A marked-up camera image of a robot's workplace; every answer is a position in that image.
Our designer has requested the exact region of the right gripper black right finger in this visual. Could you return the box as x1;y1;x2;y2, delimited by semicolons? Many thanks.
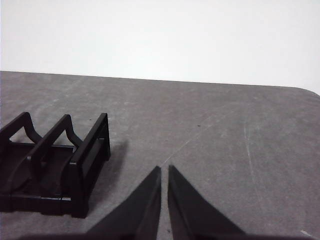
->
166;164;251;240

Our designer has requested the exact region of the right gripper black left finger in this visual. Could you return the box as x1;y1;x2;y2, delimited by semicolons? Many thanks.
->
82;165;162;240

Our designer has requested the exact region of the black plate rack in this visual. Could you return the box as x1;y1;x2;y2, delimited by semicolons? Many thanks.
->
0;111;112;219

